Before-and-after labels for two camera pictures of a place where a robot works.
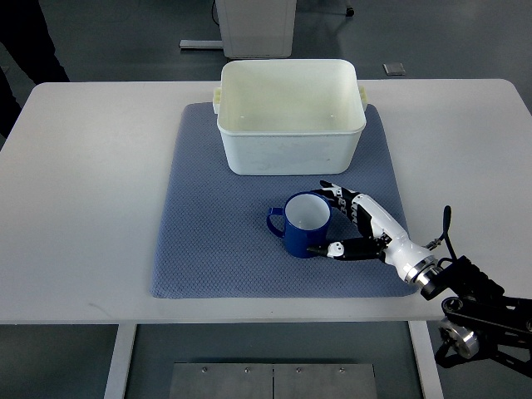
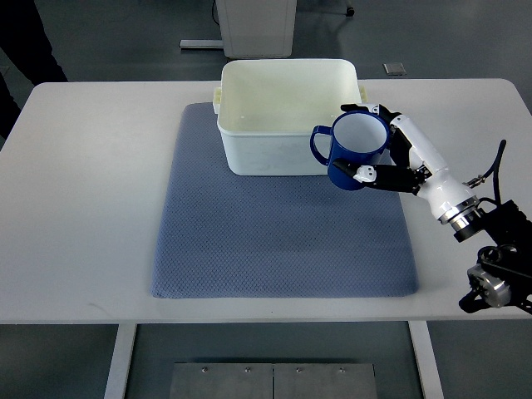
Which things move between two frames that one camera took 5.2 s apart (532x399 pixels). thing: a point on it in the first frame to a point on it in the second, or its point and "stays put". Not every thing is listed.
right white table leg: [426, 359] stays put
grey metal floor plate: [272, 381] stays put
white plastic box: [295, 116] stays put
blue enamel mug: [303, 222] to [357, 135]
